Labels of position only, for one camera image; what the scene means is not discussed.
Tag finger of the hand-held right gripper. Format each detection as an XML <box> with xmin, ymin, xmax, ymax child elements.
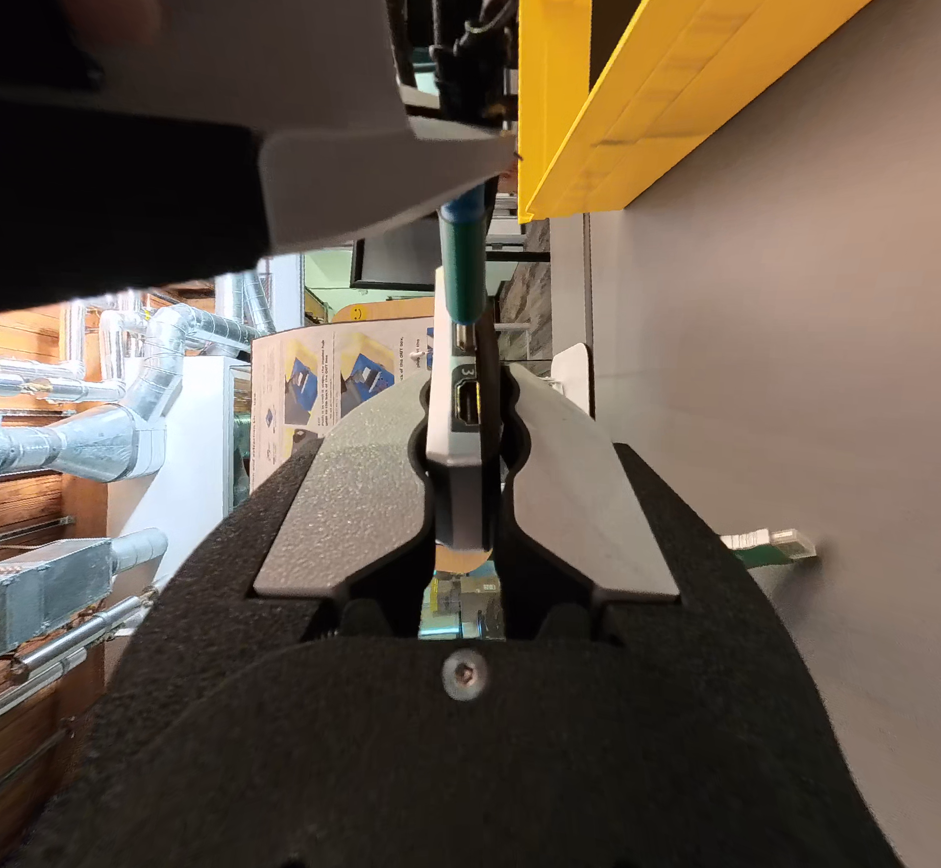
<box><xmin>89</xmin><ymin>0</ymin><xmax>519</xmax><ymax>255</ymax></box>

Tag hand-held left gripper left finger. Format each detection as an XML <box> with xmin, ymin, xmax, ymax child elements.
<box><xmin>253</xmin><ymin>384</ymin><xmax>439</xmax><ymax>600</ymax></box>

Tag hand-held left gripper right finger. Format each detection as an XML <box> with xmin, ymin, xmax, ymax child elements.
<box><xmin>497</xmin><ymin>364</ymin><xmax>682</xmax><ymax>603</ymax></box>

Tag silver port hub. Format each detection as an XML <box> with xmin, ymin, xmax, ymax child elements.
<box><xmin>424</xmin><ymin>266</ymin><xmax>510</xmax><ymax>553</ymax></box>

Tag black cable with silver plug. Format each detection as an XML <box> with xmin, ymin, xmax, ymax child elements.
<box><xmin>721</xmin><ymin>528</ymin><xmax>821</xmax><ymax>569</ymax></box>

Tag braided hdmi cable green plugs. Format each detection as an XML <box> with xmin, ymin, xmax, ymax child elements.
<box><xmin>375</xmin><ymin>0</ymin><xmax>533</xmax><ymax>325</ymax></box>

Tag yellow plastic bin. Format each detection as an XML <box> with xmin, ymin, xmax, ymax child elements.
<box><xmin>515</xmin><ymin>0</ymin><xmax>941</xmax><ymax>222</ymax></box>

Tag white stand base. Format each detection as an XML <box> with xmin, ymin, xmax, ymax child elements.
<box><xmin>550</xmin><ymin>342</ymin><xmax>595</xmax><ymax>416</ymax></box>

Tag printed instruction sheet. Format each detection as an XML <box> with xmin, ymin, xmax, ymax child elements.
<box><xmin>248</xmin><ymin>317</ymin><xmax>439</xmax><ymax>494</ymax></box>

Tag instruction sheet on stand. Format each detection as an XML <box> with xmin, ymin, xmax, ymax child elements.
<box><xmin>302</xmin><ymin>295</ymin><xmax>439</xmax><ymax>325</ymax></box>

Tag silver ventilation duct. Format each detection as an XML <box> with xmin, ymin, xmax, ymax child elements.
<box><xmin>0</xmin><ymin>303</ymin><xmax>266</xmax><ymax>484</ymax></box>
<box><xmin>0</xmin><ymin>528</ymin><xmax>170</xmax><ymax>656</ymax></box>

